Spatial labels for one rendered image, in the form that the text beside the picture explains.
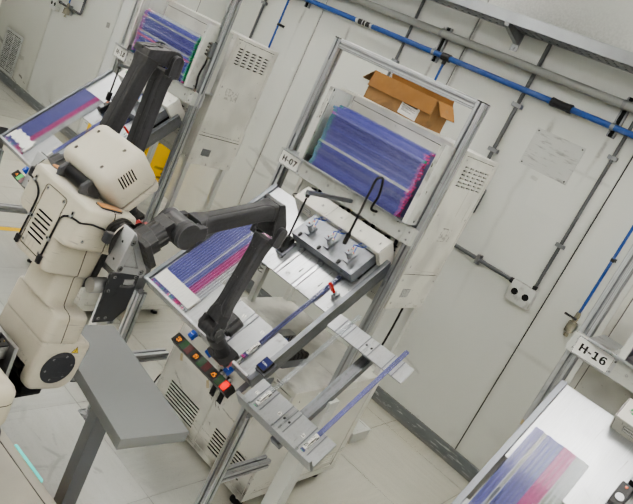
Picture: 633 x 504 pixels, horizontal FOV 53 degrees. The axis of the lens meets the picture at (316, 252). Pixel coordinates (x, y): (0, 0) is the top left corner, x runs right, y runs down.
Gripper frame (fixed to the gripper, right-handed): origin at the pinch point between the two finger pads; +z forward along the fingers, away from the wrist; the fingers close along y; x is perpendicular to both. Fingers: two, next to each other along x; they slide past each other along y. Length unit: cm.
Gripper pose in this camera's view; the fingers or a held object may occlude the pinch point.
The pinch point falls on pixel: (229, 365)
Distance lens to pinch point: 231.3
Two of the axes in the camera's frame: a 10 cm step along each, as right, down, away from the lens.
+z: 1.4, 6.4, 7.6
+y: -6.7, -5.0, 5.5
